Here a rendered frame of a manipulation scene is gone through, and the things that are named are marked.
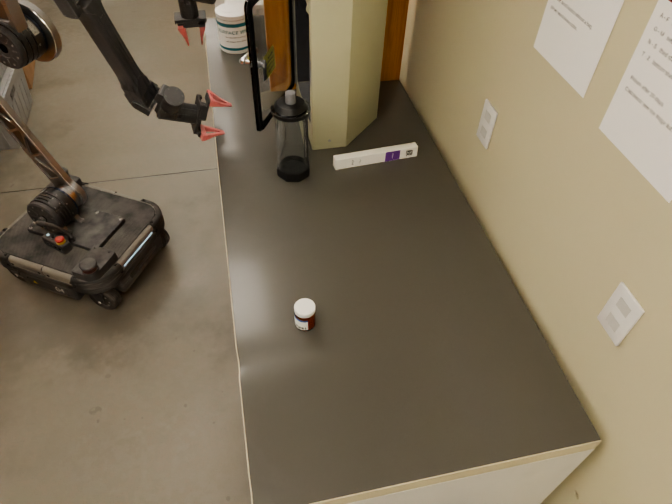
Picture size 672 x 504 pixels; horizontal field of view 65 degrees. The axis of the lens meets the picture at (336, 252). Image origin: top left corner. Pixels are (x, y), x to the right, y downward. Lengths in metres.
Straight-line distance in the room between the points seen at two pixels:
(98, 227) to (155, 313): 0.46
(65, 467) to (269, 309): 1.24
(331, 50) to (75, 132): 2.45
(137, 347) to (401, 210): 1.39
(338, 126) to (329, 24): 0.32
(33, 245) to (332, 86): 1.60
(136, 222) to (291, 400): 1.62
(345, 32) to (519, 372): 0.96
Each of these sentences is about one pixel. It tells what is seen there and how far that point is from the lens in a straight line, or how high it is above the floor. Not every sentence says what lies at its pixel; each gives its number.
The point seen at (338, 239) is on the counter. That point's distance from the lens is 1.40.
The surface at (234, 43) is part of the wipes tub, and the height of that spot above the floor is 0.99.
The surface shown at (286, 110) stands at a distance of 1.44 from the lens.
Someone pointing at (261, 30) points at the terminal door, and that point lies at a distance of 1.60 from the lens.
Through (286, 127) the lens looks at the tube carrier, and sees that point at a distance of 1.46.
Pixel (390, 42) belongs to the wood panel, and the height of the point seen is 1.09.
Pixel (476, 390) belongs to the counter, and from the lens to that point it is 1.19.
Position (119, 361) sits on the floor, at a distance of 2.42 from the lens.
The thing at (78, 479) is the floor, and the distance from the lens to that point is 2.24.
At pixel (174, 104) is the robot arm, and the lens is 1.55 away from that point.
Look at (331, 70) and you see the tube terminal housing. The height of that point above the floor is 1.21.
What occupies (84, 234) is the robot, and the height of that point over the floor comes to 0.26.
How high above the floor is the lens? 1.96
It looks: 48 degrees down
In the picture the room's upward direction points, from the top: 2 degrees clockwise
